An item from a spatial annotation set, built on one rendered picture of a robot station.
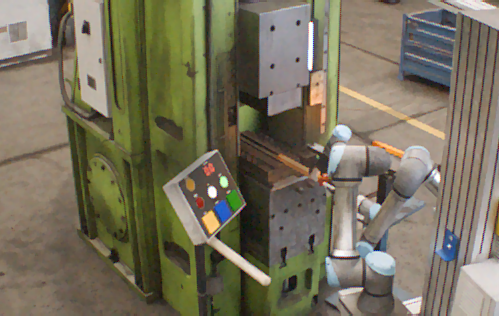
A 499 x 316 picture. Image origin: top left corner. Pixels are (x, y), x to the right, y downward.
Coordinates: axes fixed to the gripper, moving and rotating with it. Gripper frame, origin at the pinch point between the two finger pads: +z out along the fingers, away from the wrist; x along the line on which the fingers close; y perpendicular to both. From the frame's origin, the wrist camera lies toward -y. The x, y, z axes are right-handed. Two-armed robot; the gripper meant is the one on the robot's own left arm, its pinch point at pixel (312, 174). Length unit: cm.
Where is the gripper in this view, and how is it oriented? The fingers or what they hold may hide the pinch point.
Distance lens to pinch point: 338.6
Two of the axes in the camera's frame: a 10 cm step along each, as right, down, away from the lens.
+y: 5.4, 7.5, -3.9
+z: -3.0, 6.0, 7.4
